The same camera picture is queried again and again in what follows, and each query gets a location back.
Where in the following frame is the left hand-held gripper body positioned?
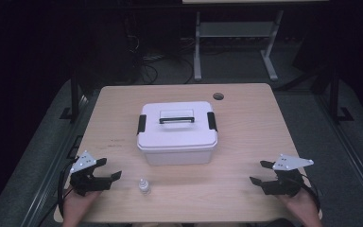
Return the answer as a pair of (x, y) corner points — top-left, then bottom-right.
(69, 150), (112, 197)

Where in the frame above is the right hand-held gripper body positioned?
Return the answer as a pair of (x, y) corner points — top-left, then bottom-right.
(260, 153), (315, 199)

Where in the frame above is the small clear bottle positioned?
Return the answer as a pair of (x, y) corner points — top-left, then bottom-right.
(138, 178), (152, 196)

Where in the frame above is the white plastic storage box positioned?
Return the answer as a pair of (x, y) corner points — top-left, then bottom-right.
(138, 143), (217, 166)

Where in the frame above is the white lid with black handle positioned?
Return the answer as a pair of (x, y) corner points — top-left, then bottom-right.
(136, 100), (219, 153)

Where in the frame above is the person's left hand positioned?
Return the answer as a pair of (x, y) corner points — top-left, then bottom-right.
(61, 187), (102, 227)

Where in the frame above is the person's right hand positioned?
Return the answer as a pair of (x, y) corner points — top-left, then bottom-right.
(276, 188), (323, 227)

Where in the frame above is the black metal stand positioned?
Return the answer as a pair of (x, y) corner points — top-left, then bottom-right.
(59, 71), (83, 124)
(328, 68), (355, 125)

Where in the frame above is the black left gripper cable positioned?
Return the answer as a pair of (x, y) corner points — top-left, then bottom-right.
(57, 159), (78, 219)

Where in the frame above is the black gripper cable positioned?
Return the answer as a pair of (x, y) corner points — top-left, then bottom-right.
(298, 174), (322, 213)
(57, 159), (78, 219)

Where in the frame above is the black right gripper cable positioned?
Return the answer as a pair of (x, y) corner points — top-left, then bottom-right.
(298, 174), (322, 213)

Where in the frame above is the metal floor rail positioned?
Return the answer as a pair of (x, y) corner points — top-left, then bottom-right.
(20, 94), (91, 227)
(316, 94), (363, 218)

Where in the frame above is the tangle of floor cables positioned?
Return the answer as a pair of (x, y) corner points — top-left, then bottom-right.
(128, 33), (197, 85)

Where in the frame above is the grey metal table frame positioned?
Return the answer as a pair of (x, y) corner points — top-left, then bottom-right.
(193, 10), (285, 82)

